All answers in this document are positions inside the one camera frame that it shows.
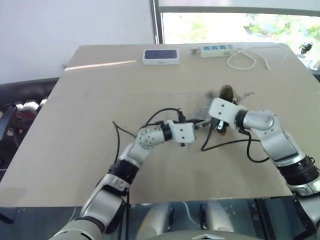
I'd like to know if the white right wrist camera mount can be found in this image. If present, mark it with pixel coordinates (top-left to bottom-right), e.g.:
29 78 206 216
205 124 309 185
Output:
208 97 247 126

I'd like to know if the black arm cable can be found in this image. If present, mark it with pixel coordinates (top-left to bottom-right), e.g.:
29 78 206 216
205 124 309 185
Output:
112 107 187 163
200 124 271 163

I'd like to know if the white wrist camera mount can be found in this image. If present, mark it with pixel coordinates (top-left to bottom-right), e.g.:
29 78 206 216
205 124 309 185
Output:
208 97 247 126
170 120 197 146

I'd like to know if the silver robot leg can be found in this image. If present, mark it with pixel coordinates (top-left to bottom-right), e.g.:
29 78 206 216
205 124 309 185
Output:
199 201 236 232
137 202 176 237

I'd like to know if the thin white cable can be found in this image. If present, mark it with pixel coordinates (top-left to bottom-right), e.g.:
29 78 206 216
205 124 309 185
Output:
181 200 202 229

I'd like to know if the red bag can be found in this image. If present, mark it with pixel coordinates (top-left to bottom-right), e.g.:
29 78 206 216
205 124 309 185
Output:
14 109 39 127

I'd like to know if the grey plaid pouch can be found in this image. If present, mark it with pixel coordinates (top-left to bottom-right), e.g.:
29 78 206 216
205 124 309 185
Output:
193 84 256 137

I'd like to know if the silver robot left leg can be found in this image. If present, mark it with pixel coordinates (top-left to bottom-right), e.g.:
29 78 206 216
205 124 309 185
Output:
137 202 176 237

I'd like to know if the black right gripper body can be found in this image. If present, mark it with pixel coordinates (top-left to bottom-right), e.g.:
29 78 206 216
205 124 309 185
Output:
210 116 230 136

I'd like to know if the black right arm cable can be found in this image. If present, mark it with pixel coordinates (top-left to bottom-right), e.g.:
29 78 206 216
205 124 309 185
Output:
200 124 271 163

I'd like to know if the silver robot right leg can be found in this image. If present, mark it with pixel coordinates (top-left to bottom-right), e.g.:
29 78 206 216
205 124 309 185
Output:
199 201 236 232

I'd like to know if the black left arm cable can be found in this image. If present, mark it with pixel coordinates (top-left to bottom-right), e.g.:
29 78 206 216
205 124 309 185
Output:
112 107 187 163

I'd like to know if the white power strip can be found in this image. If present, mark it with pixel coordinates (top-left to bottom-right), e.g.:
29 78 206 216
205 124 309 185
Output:
199 43 237 59

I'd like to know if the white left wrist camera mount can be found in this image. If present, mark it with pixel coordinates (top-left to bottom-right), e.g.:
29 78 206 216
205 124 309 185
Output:
170 120 197 146

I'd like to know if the white power cord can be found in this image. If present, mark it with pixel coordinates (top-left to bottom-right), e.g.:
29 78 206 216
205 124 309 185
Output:
226 46 287 71

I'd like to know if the silver robot torso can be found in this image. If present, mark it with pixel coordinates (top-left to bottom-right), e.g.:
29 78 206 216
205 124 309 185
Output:
139 229 257 240

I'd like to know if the small black gadget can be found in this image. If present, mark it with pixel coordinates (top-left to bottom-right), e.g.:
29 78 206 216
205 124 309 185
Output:
299 42 314 55

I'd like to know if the grey window frame post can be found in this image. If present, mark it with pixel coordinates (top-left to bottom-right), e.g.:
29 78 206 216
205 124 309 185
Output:
149 0 165 45

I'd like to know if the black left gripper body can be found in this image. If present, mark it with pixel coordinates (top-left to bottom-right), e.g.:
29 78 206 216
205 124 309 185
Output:
192 119 210 131

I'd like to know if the white box with dark lid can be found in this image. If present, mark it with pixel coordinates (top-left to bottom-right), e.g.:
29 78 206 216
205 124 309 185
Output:
142 48 180 66

